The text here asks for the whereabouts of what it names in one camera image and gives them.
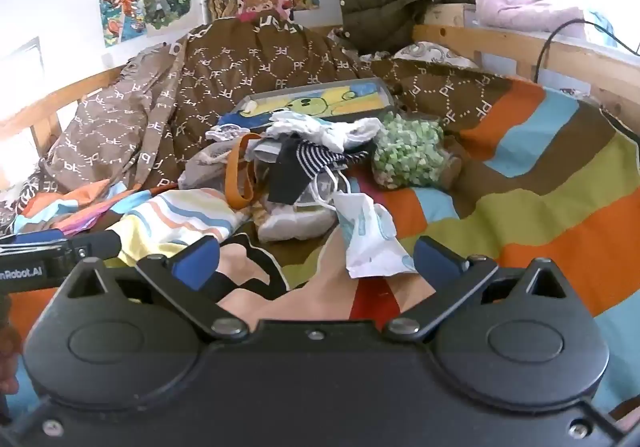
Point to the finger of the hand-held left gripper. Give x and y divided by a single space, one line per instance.
97 244

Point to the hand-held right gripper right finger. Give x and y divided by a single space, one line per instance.
436 261

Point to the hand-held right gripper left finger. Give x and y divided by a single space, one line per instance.
192 261

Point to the white blue-printed cloth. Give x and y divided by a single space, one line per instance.
370 237

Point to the grey face mask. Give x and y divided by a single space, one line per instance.
325 188

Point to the grey shallow box painted inside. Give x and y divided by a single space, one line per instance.
310 99

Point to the pastel striped cloth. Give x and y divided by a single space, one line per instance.
170 219

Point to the cream cloth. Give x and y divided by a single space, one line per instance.
290 227

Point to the green speckled pouch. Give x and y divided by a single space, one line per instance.
407 152

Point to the black cloth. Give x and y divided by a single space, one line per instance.
287 182

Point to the white lacy cloth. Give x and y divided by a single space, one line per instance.
232 132

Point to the black white striped sock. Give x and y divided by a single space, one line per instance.
320 158

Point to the plain white cloth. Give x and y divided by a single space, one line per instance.
345 132

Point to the white floral pillow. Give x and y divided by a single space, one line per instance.
435 54

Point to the brown monogram duvet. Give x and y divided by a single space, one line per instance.
280 57

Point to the orange-haired figure blue poster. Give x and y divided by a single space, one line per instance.
120 7

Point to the magenta cloth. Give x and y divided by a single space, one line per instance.
249 17

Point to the pale pink cloth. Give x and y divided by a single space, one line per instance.
525 9

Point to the grey window frame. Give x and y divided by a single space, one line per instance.
30 49

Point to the wooden bed frame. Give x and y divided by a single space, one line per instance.
500 47

